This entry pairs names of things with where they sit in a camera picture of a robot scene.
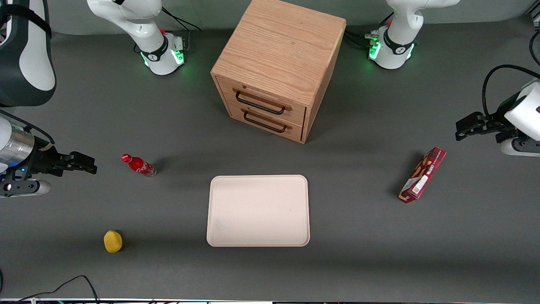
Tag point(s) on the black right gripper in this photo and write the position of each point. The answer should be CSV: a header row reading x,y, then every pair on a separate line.
x,y
41,162

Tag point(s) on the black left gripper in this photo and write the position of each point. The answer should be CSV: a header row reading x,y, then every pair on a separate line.
x,y
496,125

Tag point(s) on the red coke bottle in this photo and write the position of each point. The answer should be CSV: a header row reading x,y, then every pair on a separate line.
x,y
141,166

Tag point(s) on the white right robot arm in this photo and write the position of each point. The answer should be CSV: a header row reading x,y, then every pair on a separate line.
x,y
139,17

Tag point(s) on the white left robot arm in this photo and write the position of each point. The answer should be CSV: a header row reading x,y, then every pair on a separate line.
x,y
400,17

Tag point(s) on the beige plastic tray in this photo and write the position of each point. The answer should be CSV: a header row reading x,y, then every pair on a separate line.
x,y
257,211

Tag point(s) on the red snack box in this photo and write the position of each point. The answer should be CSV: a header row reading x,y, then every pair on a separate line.
x,y
422,177

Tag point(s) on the yellow toy fruit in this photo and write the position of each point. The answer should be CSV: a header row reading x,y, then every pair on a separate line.
x,y
113,241

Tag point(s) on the wooden drawer front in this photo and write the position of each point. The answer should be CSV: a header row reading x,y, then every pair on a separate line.
x,y
296,131
297,115

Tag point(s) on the wooden drawer cabinet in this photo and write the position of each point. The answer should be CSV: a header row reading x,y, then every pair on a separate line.
x,y
278,46

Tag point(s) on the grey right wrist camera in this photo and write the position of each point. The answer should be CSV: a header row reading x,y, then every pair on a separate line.
x,y
36,188

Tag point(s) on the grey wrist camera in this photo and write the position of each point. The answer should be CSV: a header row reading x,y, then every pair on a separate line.
x,y
36,188
523,147

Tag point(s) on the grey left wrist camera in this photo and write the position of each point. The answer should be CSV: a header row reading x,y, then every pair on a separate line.
x,y
523,147

